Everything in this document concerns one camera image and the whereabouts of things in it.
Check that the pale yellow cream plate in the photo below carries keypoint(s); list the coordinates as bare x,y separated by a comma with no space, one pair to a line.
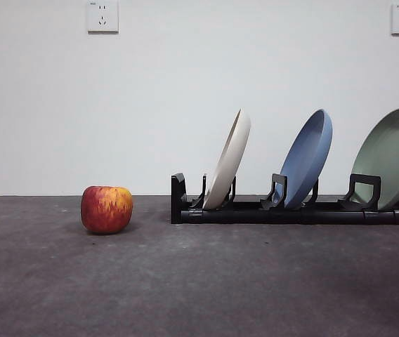
227,158

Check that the red yellow apple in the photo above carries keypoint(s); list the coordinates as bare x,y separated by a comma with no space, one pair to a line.
106,210

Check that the black plate rack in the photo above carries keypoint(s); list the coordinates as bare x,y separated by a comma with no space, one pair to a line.
255,216

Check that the blue plate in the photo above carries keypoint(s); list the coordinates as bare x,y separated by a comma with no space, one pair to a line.
308,158

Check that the green plate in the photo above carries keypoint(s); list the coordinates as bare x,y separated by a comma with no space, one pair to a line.
389,158

